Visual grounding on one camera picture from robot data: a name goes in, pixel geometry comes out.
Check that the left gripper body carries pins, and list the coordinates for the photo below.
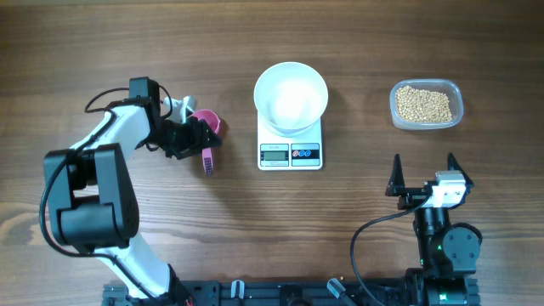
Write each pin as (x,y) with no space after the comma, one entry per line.
(174,138)

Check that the white bowl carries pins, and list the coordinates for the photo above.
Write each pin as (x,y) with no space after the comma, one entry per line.
(290,97)

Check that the pile of soybeans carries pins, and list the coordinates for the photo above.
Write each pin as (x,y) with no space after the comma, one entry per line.
(422,105)

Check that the pink plastic measuring scoop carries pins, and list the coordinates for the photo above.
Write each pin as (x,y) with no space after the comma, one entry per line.
(212,127)

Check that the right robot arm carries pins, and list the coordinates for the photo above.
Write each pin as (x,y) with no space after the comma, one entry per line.
(448,252)

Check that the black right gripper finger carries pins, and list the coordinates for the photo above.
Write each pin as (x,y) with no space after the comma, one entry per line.
(453,165)
(396,183)

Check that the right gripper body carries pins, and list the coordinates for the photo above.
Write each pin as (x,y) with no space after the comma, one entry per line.
(411,197)

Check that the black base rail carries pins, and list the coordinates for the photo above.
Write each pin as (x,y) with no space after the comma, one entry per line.
(399,291)

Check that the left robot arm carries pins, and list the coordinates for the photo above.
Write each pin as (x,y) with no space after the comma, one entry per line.
(89,208)

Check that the clear plastic container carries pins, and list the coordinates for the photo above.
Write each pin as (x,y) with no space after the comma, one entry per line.
(438,85)

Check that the white digital kitchen scale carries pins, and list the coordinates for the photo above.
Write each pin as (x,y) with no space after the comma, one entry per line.
(302,151)

